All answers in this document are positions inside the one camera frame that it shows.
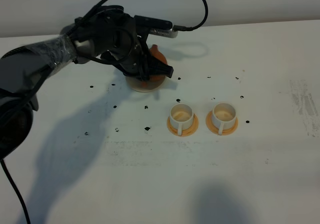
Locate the left orange saucer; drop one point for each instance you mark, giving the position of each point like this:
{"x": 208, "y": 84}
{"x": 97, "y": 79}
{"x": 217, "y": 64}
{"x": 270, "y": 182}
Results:
{"x": 186, "y": 132}

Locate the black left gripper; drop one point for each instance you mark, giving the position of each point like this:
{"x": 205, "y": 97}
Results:
{"x": 109, "y": 37}

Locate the right orange saucer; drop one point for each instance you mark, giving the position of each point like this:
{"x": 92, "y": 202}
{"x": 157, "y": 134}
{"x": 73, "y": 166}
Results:
{"x": 214, "y": 130}

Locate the left white teacup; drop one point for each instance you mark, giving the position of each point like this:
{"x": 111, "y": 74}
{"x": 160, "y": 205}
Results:
{"x": 181, "y": 118}

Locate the white teacup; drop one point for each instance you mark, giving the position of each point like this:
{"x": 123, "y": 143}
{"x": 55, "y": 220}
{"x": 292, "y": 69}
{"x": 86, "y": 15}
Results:
{"x": 181, "y": 118}
{"x": 224, "y": 117}

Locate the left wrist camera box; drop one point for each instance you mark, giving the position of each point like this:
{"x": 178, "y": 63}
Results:
{"x": 157, "y": 27}

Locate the brown clay teapot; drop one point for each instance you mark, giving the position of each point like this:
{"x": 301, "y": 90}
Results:
{"x": 158, "y": 55}

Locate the orange saucer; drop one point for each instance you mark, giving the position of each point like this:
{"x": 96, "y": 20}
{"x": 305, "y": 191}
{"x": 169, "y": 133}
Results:
{"x": 214, "y": 130}
{"x": 186, "y": 132}

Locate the cream round teapot coaster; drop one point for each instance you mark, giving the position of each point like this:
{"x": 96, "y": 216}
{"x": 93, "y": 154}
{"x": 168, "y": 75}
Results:
{"x": 137, "y": 83}

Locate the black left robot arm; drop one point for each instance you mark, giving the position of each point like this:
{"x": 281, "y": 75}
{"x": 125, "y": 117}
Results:
{"x": 23, "y": 72}

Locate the right white teacup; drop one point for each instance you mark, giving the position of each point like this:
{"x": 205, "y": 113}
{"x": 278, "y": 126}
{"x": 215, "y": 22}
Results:
{"x": 224, "y": 117}

